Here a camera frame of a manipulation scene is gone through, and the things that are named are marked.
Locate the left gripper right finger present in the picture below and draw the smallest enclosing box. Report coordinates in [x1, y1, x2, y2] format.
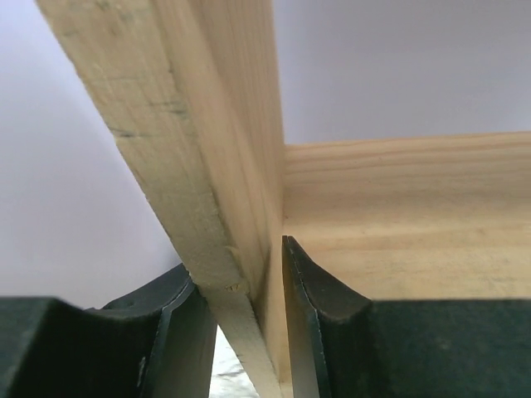
[282, 236, 530, 397]

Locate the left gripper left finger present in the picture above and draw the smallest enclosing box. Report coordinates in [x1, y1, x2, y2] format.
[1, 265, 216, 397]

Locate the wooden two-tier shelf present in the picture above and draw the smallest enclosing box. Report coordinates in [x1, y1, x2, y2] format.
[38, 1, 530, 397]

